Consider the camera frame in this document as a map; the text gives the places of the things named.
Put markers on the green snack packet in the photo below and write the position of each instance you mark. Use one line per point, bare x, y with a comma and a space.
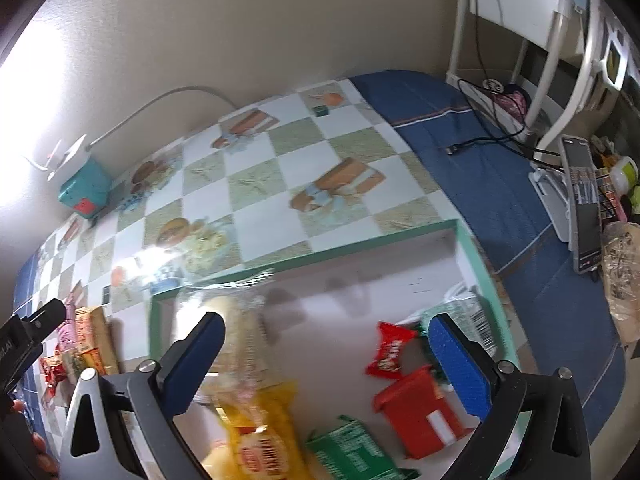
350, 452

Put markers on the white power strip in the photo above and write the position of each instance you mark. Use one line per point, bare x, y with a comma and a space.
70, 155

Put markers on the white green-print snack packet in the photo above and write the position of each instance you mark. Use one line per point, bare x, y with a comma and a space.
467, 310

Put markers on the purple snack packet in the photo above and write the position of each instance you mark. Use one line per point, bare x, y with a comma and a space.
67, 335

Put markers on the teal box-shaped device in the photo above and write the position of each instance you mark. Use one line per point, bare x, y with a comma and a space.
82, 190

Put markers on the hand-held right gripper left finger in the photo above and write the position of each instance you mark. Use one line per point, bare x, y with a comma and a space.
200, 360

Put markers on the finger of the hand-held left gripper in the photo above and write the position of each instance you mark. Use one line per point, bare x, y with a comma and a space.
47, 312

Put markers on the orange snack packet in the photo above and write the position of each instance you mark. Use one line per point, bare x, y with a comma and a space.
97, 332

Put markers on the white phone stand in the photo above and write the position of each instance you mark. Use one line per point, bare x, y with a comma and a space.
550, 200

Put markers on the clear packet with yellow cake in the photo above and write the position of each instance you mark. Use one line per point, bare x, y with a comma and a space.
235, 320

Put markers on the large red snack packet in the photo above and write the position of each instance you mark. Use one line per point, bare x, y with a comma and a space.
52, 370

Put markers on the black smartphone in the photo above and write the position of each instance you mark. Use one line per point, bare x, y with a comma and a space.
582, 210

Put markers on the person's left hand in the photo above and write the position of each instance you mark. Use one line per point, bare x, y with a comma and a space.
42, 455

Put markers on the pink dark pouch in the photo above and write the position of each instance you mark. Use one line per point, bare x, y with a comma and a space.
510, 102

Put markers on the small red candy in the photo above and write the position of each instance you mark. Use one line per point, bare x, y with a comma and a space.
392, 352

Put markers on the checkered printed tablecloth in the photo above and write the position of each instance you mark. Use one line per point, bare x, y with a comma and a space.
280, 170

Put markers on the dark red snack packet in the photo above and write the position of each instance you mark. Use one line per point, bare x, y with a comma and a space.
415, 410

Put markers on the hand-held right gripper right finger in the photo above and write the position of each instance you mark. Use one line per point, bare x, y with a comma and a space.
457, 365

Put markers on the clear plastic bag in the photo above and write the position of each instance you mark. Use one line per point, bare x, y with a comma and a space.
622, 270

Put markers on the yellow snack packet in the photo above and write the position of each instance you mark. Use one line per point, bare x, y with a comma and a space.
265, 435

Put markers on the teal cardboard box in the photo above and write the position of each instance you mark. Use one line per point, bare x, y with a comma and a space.
350, 280

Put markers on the yellow-green round container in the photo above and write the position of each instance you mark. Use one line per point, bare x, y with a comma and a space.
625, 175

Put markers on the white rack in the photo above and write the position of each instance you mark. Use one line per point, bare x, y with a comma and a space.
552, 35

